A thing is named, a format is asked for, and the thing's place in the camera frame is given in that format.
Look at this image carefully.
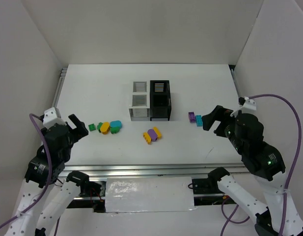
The small green lego brick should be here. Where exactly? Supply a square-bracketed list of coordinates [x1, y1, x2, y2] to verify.
[88, 123, 96, 132]

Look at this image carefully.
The teal small lego brick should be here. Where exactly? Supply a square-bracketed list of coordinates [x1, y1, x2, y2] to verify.
[195, 115, 203, 127]

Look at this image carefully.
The green lego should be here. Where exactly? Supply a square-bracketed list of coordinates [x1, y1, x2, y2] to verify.
[97, 122, 103, 133]
[110, 127, 120, 134]

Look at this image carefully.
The purple small lego brick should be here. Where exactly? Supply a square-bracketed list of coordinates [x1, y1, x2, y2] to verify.
[188, 112, 196, 123]

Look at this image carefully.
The yellow rounded lego brick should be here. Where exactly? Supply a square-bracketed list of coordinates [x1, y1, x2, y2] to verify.
[100, 122, 110, 135]

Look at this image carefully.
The teal rounded lego brick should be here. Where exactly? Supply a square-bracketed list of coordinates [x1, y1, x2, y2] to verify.
[110, 120, 122, 128]

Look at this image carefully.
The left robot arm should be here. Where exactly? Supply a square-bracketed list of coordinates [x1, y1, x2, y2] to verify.
[6, 107, 89, 236]

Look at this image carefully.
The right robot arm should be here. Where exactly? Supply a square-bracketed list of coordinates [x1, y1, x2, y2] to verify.
[189, 105, 303, 236]

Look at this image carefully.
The black slotted container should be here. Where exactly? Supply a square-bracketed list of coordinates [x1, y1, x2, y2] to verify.
[150, 80, 171, 121]

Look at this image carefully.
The white slotted container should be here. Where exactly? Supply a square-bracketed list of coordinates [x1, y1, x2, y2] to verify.
[128, 80, 151, 121]

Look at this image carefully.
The white taped panel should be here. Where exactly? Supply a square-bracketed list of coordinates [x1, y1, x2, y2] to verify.
[105, 177, 195, 213]

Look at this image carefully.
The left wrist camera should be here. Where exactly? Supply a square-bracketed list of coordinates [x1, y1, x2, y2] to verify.
[43, 107, 66, 129]

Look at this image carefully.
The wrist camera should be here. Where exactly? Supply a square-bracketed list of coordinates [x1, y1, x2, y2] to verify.
[230, 96, 257, 117]
[43, 107, 66, 129]

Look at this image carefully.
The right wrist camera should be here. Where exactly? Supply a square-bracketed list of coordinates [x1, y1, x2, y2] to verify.
[230, 96, 257, 117]

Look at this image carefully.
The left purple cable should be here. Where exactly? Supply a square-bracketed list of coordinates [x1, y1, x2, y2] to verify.
[0, 113, 61, 236]

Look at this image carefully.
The purple cable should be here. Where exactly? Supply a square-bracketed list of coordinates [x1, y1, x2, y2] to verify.
[0, 113, 61, 236]
[220, 94, 303, 236]

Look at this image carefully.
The aluminium front rail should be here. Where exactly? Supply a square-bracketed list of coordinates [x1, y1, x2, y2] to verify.
[58, 163, 248, 181]

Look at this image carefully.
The right aluminium side rail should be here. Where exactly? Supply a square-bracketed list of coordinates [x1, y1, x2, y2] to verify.
[230, 69, 241, 97]

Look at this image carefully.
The aluminium side rail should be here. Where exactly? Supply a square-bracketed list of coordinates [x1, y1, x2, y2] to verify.
[52, 67, 68, 107]
[230, 69, 241, 97]

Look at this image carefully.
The left aluminium side rail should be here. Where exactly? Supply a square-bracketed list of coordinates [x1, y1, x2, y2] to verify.
[52, 67, 68, 107]

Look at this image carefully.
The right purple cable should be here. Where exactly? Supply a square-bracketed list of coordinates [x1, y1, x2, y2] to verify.
[220, 94, 303, 236]

